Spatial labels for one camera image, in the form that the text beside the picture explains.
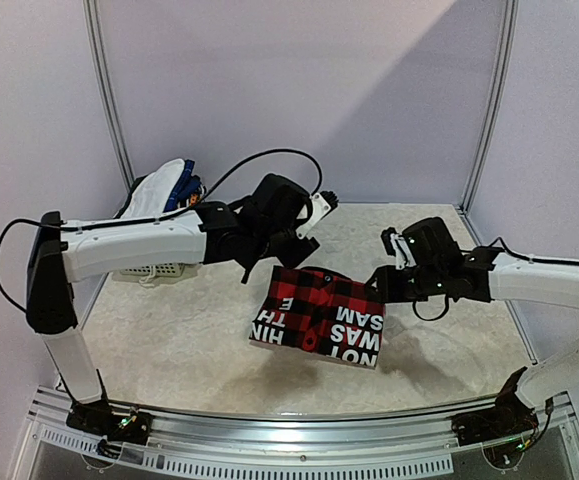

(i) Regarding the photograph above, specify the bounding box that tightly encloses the red black plaid shirt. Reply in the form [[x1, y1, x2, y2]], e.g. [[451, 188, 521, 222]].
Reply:
[[249, 266, 385, 369]]

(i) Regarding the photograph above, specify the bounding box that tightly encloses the white garment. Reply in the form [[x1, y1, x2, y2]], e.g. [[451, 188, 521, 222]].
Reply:
[[114, 158, 184, 219]]

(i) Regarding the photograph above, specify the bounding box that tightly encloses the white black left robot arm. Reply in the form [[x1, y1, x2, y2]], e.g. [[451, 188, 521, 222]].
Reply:
[[26, 198, 329, 434]]

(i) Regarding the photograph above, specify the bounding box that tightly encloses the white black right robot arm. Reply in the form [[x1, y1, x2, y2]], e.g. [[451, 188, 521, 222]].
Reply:
[[367, 246, 579, 436]]

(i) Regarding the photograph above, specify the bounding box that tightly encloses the white laundry basket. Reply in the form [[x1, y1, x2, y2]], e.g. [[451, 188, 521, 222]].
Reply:
[[118, 263, 186, 280]]

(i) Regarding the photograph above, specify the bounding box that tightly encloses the blue patterned garment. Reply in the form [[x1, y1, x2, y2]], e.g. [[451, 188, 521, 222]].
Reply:
[[164, 160, 206, 212]]

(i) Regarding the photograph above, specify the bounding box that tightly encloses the dark green garment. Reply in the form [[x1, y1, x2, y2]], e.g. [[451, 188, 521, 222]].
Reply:
[[125, 176, 145, 205]]

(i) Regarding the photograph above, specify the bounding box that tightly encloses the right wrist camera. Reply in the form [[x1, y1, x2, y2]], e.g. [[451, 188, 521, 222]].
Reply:
[[380, 217, 463, 270]]

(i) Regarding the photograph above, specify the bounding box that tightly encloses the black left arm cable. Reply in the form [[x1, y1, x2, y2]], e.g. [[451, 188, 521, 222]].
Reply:
[[0, 147, 324, 314]]

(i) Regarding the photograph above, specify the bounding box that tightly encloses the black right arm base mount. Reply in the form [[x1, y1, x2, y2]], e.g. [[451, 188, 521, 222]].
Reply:
[[451, 367, 554, 471]]

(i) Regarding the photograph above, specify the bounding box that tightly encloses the aluminium front rail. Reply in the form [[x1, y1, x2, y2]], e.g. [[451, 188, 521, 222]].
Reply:
[[16, 384, 579, 480]]

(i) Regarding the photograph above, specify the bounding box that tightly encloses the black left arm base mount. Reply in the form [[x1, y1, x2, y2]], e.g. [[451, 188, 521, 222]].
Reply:
[[66, 395, 154, 460]]

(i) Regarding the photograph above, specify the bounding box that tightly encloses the aluminium left corner post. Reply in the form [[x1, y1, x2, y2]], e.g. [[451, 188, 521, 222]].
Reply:
[[83, 0, 135, 190]]

